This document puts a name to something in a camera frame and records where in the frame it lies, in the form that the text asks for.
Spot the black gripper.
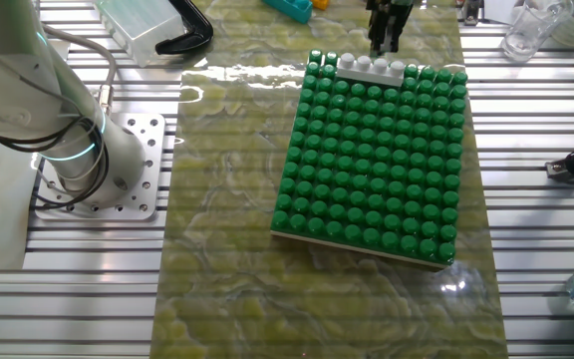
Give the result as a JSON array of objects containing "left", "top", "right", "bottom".
[{"left": 365, "top": 0, "right": 416, "bottom": 55}]

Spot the white toy brick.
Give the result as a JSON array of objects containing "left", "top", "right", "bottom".
[{"left": 335, "top": 52, "right": 408, "bottom": 88}]

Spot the teal four-stud brick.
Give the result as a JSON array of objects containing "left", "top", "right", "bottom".
[{"left": 260, "top": 0, "right": 314, "bottom": 25}]

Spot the green studded baseplate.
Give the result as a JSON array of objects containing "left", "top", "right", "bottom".
[{"left": 270, "top": 48, "right": 469, "bottom": 270}]

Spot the clear glass cup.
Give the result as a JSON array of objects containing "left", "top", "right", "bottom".
[{"left": 499, "top": 0, "right": 574, "bottom": 64}]

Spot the black C-clamp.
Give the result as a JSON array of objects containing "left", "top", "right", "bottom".
[{"left": 154, "top": 0, "right": 215, "bottom": 56}]

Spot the green marble pattern mat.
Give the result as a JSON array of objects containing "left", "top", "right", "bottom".
[{"left": 149, "top": 0, "right": 510, "bottom": 359}]

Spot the translucent plastic box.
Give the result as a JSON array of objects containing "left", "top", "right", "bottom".
[{"left": 92, "top": 0, "right": 188, "bottom": 69}]

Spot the metal robot mounting plate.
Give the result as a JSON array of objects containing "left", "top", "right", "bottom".
[{"left": 34, "top": 112, "right": 167, "bottom": 221}]

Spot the grey cable with metal connector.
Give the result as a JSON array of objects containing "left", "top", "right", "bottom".
[{"left": 42, "top": 24, "right": 119, "bottom": 116}]

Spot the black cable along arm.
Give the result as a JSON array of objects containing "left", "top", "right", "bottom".
[{"left": 0, "top": 37, "right": 112, "bottom": 210}]

